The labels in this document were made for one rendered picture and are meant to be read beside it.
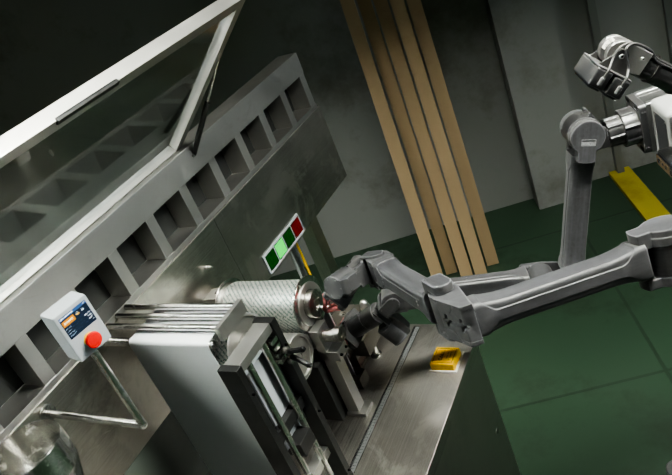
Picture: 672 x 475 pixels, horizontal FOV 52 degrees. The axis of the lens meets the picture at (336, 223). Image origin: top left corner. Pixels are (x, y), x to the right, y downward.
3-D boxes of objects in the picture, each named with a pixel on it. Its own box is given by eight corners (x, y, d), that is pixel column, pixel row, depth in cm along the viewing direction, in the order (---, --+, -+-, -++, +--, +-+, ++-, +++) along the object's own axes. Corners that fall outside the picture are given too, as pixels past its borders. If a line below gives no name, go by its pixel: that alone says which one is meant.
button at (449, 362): (455, 371, 188) (452, 364, 187) (431, 370, 192) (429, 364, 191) (461, 353, 193) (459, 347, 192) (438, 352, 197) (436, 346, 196)
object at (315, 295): (314, 283, 176) (327, 298, 181) (307, 283, 177) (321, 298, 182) (305, 308, 171) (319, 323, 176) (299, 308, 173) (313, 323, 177)
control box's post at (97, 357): (143, 428, 131) (90, 350, 122) (137, 427, 132) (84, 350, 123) (148, 421, 132) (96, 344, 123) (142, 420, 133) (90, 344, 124)
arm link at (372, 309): (375, 296, 178) (370, 312, 174) (395, 311, 180) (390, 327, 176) (360, 307, 183) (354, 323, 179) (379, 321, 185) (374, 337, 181)
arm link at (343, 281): (397, 282, 161) (386, 249, 159) (370, 305, 153) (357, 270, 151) (358, 285, 169) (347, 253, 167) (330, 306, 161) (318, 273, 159)
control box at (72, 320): (87, 365, 118) (56, 320, 114) (68, 358, 122) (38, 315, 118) (117, 338, 122) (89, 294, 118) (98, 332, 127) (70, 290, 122)
